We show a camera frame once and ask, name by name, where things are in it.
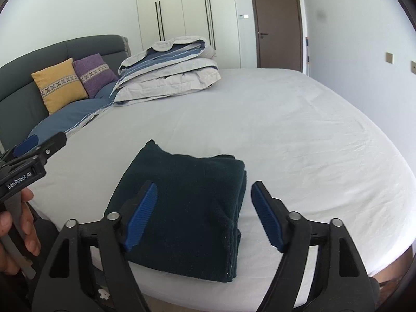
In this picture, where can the purple cushion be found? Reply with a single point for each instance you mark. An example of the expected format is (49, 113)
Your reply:
(94, 73)

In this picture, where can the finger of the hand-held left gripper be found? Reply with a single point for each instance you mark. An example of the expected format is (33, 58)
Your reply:
(26, 145)
(52, 144)

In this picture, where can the yellow cushion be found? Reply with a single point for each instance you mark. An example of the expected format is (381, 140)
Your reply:
(60, 84)

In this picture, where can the blue pillow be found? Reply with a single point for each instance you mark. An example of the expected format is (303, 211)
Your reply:
(71, 113)

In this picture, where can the brown door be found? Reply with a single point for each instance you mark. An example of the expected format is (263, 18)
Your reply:
(278, 22)

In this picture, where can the grey padded headboard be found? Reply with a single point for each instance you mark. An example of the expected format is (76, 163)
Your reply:
(19, 97)

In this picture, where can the white wardrobe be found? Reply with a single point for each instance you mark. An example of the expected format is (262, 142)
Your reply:
(185, 13)

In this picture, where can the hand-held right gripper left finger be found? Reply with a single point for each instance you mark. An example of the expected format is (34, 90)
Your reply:
(143, 217)

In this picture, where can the brass wall switch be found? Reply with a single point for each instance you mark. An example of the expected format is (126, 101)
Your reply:
(389, 57)
(413, 67)

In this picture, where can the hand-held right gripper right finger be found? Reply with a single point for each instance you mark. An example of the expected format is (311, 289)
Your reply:
(266, 217)

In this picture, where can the folded grey blue duvet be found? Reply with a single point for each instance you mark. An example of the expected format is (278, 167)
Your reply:
(169, 71)

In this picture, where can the bed with white sheet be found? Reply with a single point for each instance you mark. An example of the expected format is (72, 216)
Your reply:
(276, 130)

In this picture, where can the person's left hand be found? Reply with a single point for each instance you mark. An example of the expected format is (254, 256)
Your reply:
(29, 230)

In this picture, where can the dark green knit sweater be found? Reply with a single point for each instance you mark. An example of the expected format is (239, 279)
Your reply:
(188, 201)

